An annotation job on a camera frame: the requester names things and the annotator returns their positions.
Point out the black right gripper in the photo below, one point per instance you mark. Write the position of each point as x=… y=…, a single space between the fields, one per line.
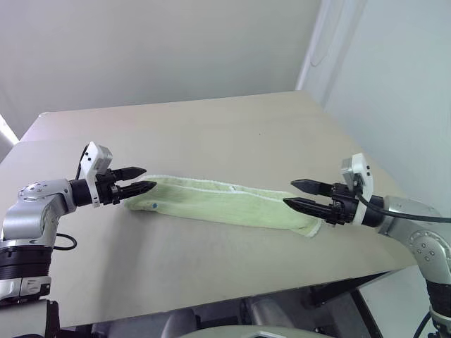
x=341 y=207

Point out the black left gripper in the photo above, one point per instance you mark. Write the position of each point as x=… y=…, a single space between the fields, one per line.
x=107 y=190

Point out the light green towel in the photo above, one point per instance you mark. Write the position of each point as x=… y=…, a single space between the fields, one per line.
x=218 y=204

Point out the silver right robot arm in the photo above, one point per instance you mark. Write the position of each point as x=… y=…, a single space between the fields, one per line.
x=423 y=239

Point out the white slanted panel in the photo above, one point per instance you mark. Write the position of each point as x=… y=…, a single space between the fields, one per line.
x=5 y=137

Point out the dark grey rounded shape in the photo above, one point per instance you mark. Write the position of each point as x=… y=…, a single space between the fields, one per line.
x=181 y=324

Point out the light grey robot torso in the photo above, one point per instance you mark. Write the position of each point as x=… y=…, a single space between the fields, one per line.
x=229 y=332

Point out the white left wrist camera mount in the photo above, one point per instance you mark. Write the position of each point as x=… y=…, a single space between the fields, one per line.
x=89 y=155

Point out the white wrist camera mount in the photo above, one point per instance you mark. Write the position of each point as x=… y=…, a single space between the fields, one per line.
x=363 y=169
x=89 y=155

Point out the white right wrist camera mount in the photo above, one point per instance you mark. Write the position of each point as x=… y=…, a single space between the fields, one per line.
x=363 y=169

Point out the black table frame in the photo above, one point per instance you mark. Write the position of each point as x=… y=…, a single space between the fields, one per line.
x=338 y=287

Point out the black robot body bracket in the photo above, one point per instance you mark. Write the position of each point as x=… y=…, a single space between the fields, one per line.
x=53 y=317

